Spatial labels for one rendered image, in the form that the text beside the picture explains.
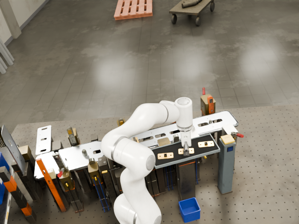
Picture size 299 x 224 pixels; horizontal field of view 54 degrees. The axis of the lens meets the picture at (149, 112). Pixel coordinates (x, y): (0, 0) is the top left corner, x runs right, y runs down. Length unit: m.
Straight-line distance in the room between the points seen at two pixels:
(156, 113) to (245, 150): 1.29
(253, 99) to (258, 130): 1.54
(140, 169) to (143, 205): 0.27
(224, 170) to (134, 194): 0.78
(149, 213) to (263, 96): 3.02
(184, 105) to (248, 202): 0.88
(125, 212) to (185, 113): 0.53
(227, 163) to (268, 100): 2.31
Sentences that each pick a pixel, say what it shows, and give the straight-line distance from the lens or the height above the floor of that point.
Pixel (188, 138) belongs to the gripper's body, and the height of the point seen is 1.30.
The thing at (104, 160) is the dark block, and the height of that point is 1.12.
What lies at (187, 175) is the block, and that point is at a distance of 1.77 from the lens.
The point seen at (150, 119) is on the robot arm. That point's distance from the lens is 1.11.
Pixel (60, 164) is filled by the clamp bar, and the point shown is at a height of 1.13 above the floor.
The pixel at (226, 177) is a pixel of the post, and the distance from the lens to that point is 1.93.
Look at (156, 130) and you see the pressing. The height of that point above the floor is 1.00.
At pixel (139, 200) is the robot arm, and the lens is 1.28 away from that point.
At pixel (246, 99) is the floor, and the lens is 4.01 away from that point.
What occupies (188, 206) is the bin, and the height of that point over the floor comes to 0.72.
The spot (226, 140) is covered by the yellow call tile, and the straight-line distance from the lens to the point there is 1.72.
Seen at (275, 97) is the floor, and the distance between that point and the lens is 4.12.
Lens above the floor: 2.35
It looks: 38 degrees down
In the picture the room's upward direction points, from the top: 8 degrees counter-clockwise
